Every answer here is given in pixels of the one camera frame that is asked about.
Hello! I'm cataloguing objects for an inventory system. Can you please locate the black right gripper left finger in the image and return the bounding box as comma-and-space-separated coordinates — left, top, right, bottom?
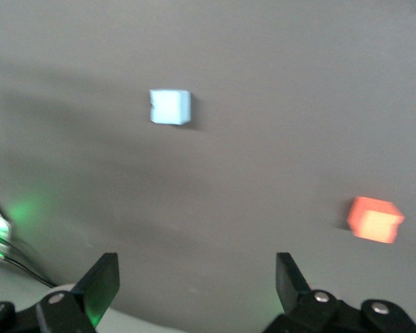
0, 252, 121, 333

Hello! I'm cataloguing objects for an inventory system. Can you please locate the light blue foam block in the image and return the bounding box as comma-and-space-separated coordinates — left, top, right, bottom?
148, 88, 193, 127

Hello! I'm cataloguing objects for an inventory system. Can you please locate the black right arm base cable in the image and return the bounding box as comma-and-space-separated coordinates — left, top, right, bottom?
0, 238, 57, 289

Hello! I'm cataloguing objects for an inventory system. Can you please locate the orange foam block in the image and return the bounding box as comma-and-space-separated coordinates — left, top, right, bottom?
346, 195, 406, 245

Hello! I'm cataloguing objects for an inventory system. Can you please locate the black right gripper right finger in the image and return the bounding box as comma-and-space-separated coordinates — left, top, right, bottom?
263, 252, 416, 333

